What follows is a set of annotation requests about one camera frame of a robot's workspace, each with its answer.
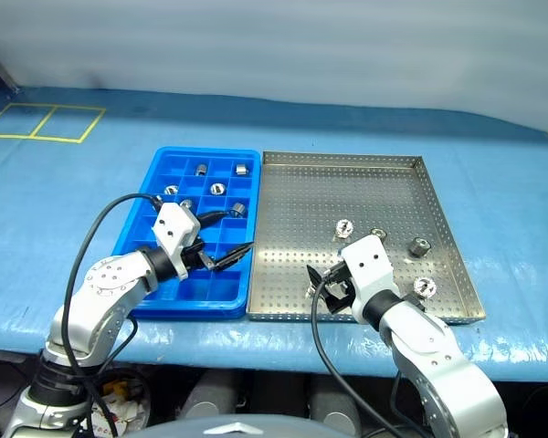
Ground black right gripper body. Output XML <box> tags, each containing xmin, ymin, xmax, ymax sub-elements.
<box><xmin>321</xmin><ymin>259</ymin><xmax>358</xmax><ymax>314</ymax></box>

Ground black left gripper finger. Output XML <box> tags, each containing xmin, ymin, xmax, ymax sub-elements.
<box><xmin>195</xmin><ymin>209</ymin><xmax>233</xmax><ymax>230</ymax></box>
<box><xmin>212</xmin><ymin>241</ymin><xmax>256</xmax><ymax>272</ymax></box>

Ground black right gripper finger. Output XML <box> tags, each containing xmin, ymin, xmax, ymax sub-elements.
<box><xmin>324</xmin><ymin>293</ymin><xmax>351</xmax><ymax>317</ymax></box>
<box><xmin>305</xmin><ymin>263</ymin><xmax>326</xmax><ymax>294</ymax></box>

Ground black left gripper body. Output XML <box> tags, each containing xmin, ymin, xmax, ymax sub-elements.
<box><xmin>181</xmin><ymin>240</ymin><xmax>216</xmax><ymax>271</ymax></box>

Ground blue compartment tray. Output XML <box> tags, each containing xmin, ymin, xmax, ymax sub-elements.
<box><xmin>111</xmin><ymin>146</ymin><xmax>262</xmax><ymax>320</ymax></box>

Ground perforated stainless steel tray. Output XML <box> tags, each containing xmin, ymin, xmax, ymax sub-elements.
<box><xmin>246</xmin><ymin>151</ymin><xmax>488</xmax><ymax>326</ymax></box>

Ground dark grey rounded cylinder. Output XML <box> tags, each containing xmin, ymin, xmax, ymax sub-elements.
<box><xmin>181</xmin><ymin>369</ymin><xmax>244</xmax><ymax>419</ymax></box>
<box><xmin>307</xmin><ymin>376</ymin><xmax>363</xmax><ymax>426</ymax></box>

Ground blue table cover sheet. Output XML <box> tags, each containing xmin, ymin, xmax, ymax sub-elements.
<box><xmin>0</xmin><ymin>85</ymin><xmax>548</xmax><ymax>383</ymax></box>

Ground grey robot torso shell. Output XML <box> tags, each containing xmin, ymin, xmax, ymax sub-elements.
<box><xmin>141</xmin><ymin>413</ymin><xmax>363</xmax><ymax>438</ymax></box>

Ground yellow tape double rectangle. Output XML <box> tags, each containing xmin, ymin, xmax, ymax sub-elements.
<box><xmin>0</xmin><ymin>102</ymin><xmax>107</xmax><ymax>144</ymax></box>

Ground black waste bin with wrappers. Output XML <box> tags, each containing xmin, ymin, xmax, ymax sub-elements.
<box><xmin>94</xmin><ymin>368</ymin><xmax>154</xmax><ymax>433</ymax></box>

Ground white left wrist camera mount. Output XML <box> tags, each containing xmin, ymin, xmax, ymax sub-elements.
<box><xmin>152</xmin><ymin>203</ymin><xmax>202</xmax><ymax>279</ymax></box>

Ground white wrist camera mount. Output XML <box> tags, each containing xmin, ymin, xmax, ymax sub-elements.
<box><xmin>152</xmin><ymin>203</ymin><xmax>202</xmax><ymax>279</ymax></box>
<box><xmin>339</xmin><ymin>235</ymin><xmax>395</xmax><ymax>317</ymax></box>

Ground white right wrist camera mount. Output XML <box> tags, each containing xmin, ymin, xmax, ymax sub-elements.
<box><xmin>339</xmin><ymin>235</ymin><xmax>395</xmax><ymax>317</ymax></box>

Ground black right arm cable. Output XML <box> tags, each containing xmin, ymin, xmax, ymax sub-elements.
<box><xmin>310</xmin><ymin>273</ymin><xmax>424</xmax><ymax>438</ymax></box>

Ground grey metal frame post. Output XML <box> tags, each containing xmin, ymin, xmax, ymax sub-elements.
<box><xmin>0</xmin><ymin>38</ymin><xmax>22</xmax><ymax>95</ymax></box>

